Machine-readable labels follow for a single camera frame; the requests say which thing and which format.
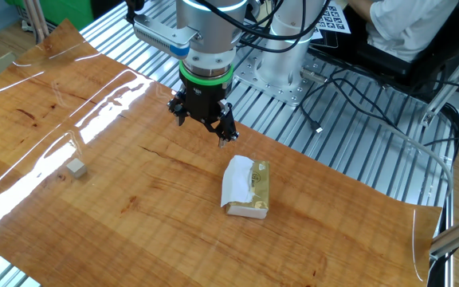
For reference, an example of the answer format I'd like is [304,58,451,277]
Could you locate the glossy wood grain mat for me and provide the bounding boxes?
[0,18,442,287]

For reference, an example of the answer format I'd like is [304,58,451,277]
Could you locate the green cabinet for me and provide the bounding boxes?
[4,0,95,31]

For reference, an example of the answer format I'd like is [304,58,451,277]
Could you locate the gold tissue pack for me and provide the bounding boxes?
[220,155,271,220]

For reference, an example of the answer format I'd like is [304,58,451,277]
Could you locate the small wooden block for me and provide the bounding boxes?
[65,158,88,179]

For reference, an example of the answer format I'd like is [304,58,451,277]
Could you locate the wood coloured post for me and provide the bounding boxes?
[33,0,52,40]
[22,0,41,44]

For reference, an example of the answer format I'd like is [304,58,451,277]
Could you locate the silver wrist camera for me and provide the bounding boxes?
[132,14,198,59]

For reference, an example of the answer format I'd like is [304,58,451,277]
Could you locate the green flange ring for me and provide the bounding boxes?
[178,62,235,87]

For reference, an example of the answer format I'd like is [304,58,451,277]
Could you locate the translucent grey hose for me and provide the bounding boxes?
[372,122,454,195]

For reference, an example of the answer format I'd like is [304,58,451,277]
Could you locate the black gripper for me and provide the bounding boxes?
[167,78,241,148]

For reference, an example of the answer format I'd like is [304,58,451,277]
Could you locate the black office chair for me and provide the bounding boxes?
[308,0,459,100]

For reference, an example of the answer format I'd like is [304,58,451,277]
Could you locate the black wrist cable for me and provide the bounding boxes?
[191,0,331,53]

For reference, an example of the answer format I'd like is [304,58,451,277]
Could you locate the printed marker sheet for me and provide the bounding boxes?
[311,0,352,41]

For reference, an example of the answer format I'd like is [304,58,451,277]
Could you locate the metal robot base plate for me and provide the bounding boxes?
[233,50,323,108]

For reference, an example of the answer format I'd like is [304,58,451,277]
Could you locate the person in white shirt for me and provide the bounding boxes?
[367,0,459,63]

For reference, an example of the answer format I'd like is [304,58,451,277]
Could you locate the aluminium frame post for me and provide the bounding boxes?
[420,31,459,127]
[428,206,459,260]

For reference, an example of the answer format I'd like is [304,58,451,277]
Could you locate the bare person forearm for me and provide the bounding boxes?
[347,0,376,23]

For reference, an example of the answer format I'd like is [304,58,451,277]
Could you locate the black usb cable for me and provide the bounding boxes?
[299,77,406,135]

